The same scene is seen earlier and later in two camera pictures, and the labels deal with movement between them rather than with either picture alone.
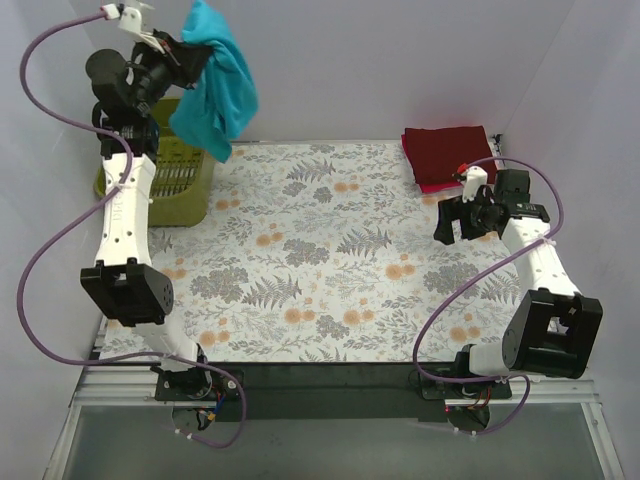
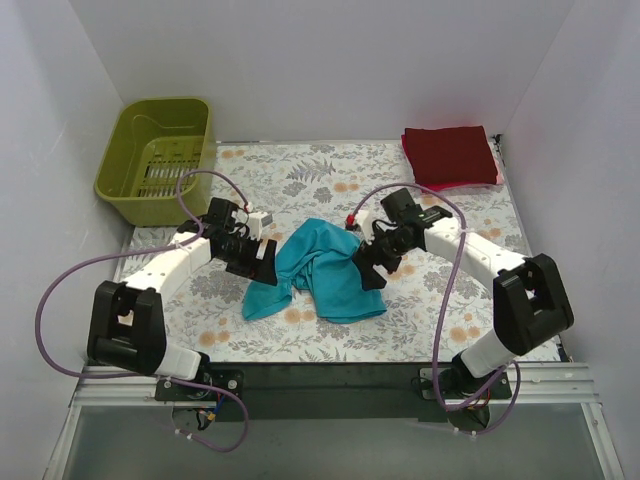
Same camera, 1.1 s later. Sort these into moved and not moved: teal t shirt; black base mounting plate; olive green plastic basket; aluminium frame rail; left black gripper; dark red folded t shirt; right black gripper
Moved: right black gripper; left black gripper; teal t shirt
Not moved: aluminium frame rail; dark red folded t shirt; black base mounting plate; olive green plastic basket
